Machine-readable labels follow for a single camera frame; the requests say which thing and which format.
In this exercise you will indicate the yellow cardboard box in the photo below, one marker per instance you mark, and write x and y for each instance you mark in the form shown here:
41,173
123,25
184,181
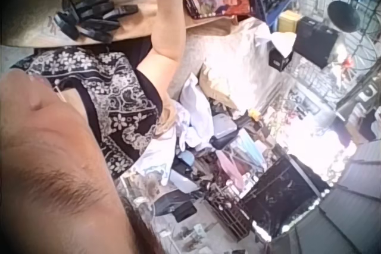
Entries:
287,21

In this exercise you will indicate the black slotted crate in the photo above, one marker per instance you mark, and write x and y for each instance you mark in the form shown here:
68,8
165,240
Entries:
227,209

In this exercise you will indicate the large black bin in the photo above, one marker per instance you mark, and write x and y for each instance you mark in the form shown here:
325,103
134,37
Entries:
282,188

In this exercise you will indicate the white plastic bag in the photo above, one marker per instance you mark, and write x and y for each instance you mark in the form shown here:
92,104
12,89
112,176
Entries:
166,153

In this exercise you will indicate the pile of black plastic parts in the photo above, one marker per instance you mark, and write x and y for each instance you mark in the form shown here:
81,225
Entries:
90,11

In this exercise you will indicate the small black tissue box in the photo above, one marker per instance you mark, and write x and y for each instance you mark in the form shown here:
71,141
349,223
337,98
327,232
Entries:
279,57

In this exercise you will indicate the smartphone with red case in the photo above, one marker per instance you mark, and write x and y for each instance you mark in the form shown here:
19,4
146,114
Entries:
220,0

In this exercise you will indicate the heap of clutter on floor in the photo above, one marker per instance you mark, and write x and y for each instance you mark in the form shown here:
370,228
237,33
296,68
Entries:
208,159

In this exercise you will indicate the beige cardboard work board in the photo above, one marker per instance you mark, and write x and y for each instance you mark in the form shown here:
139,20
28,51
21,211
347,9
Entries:
131,28

